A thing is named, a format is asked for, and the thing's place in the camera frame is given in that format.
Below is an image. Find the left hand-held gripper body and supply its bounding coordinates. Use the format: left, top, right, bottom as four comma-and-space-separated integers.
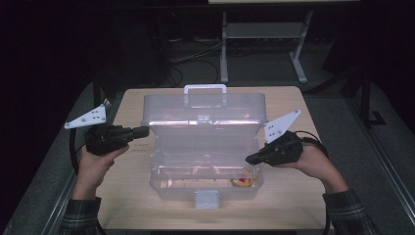
64, 103, 136, 157

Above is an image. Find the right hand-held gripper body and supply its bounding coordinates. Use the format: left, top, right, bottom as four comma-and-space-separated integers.
258, 110, 304, 165

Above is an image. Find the round gold candy tin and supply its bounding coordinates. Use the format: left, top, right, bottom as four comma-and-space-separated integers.
230, 175, 256, 189

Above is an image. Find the clear plastic storage box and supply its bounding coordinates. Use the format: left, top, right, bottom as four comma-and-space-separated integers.
141, 83, 269, 210

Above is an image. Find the person's left hand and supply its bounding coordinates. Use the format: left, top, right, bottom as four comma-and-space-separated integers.
76, 145, 130, 190

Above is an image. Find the person's right hand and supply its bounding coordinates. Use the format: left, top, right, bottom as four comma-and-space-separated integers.
273, 144, 347, 194

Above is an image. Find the black metal stand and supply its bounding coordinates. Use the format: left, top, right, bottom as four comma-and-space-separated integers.
357, 70, 387, 127

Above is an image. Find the left hand-held gripper cable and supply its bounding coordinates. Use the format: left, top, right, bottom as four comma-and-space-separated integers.
68, 127, 82, 174

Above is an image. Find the hand-held gripper cable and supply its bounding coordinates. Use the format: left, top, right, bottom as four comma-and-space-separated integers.
295, 130, 330, 159
68, 127, 82, 174

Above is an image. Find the right hand-held gripper cable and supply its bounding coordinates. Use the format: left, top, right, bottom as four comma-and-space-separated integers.
295, 130, 330, 159

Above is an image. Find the black floor cable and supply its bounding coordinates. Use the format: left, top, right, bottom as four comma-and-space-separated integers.
164, 60, 220, 88

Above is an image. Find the white floor cable bundle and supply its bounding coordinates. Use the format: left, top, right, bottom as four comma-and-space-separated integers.
169, 40, 223, 65

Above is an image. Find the white metal desk frame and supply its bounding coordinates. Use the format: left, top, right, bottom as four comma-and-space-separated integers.
219, 10, 314, 84

